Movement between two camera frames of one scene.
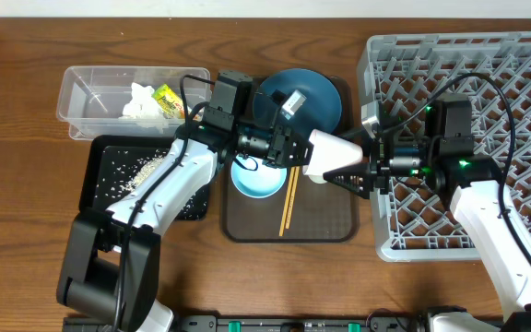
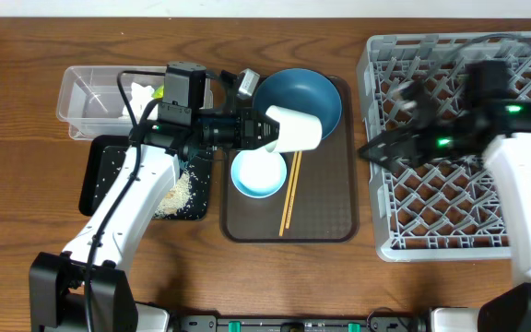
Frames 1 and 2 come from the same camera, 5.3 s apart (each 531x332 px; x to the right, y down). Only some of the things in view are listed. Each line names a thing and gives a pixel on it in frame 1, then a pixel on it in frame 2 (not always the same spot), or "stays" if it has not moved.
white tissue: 145,108 stays
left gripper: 285,148 → 251,130
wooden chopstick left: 287,200 stays
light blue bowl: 254,179 stays
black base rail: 262,324 stays
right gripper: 380,168 → 408,137
